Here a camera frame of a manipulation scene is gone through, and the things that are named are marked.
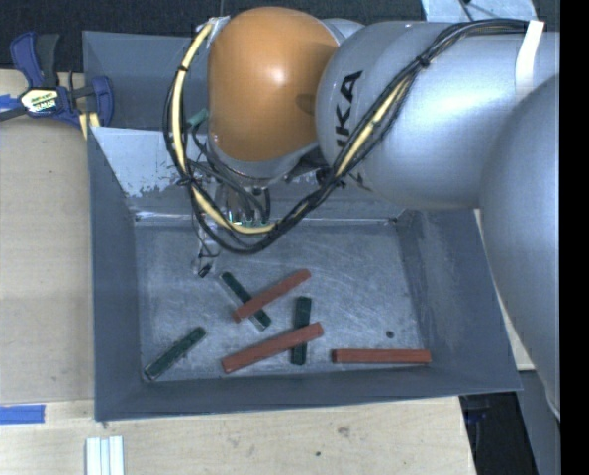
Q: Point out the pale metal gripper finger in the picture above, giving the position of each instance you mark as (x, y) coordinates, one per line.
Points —
(199, 253)
(208, 264)

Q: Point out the dark green flat block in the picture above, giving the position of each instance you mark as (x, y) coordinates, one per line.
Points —
(237, 287)
(175, 353)
(301, 314)

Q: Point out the red-brown flat block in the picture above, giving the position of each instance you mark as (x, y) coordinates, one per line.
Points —
(269, 349)
(274, 292)
(380, 356)

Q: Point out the grey metal bin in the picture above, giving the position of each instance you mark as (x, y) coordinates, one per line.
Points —
(353, 285)

